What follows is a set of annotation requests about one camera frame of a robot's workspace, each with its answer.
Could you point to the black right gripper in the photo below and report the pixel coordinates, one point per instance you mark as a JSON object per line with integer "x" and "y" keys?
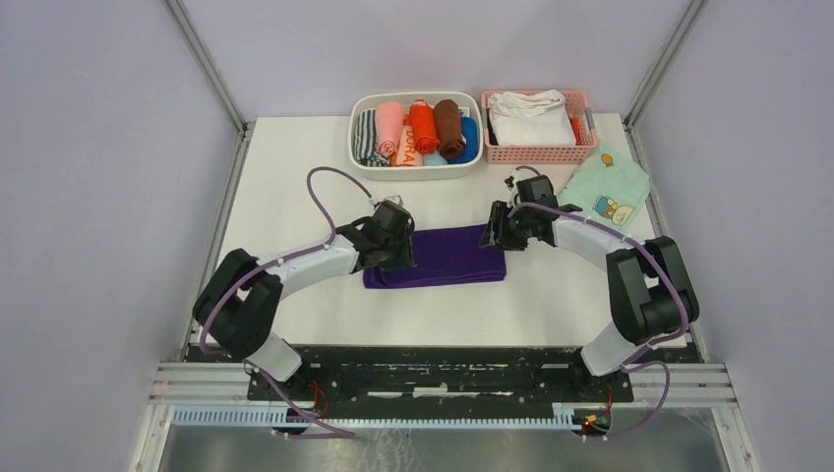
{"x": 498, "y": 236}

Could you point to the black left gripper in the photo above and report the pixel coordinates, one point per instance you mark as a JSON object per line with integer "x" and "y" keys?
{"x": 406, "y": 258}

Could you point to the purple towel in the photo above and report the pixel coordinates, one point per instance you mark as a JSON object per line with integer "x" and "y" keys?
{"x": 449, "y": 256}

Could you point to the pink towel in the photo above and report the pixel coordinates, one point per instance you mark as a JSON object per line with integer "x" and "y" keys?
{"x": 389, "y": 119}

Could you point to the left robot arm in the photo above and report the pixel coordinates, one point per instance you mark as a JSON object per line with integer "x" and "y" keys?
{"x": 238, "y": 305}

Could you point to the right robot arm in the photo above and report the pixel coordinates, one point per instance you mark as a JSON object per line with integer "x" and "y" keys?
{"x": 651, "y": 296}

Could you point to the white plastic tub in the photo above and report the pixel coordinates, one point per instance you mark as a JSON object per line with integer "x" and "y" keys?
{"x": 468, "y": 108}

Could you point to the orange white lettered rolled towel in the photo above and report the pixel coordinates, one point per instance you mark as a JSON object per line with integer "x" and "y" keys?
{"x": 406, "y": 154}

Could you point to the green white striped rolled towel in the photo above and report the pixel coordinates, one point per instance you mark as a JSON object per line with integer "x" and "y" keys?
{"x": 364, "y": 141}

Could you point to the light blue rolled towel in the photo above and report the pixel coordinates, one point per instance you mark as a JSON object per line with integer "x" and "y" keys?
{"x": 433, "y": 159}

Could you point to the pink plastic basket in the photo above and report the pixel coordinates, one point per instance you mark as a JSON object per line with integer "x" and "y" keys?
{"x": 581, "y": 119}

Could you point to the mint green cartoon towel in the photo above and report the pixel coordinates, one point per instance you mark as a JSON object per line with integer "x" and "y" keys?
{"x": 609, "y": 186}

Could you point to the dark blue rolled towel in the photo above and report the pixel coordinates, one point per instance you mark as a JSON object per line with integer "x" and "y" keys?
{"x": 469, "y": 129}

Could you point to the white cloth in basket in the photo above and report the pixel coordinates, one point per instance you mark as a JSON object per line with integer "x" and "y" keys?
{"x": 530, "y": 120}

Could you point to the red orange rolled towel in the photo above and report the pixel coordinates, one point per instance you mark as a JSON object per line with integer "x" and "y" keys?
{"x": 421, "y": 117}

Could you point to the brown rolled towel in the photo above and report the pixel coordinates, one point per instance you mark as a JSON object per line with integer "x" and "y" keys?
{"x": 448, "y": 129}

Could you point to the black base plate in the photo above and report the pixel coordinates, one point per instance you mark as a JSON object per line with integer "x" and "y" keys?
{"x": 443, "y": 381}

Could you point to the aluminium rail front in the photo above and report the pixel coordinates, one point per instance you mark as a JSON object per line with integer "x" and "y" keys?
{"x": 202, "y": 394}

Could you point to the aluminium frame post right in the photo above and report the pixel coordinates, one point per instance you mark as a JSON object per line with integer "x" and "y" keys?
{"x": 662, "y": 64}

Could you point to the aluminium frame post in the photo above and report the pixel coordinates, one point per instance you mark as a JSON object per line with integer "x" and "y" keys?
{"x": 662, "y": 64}
{"x": 181, "y": 19}

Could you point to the aluminium frame post left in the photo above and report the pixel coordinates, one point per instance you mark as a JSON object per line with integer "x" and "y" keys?
{"x": 181, "y": 19}

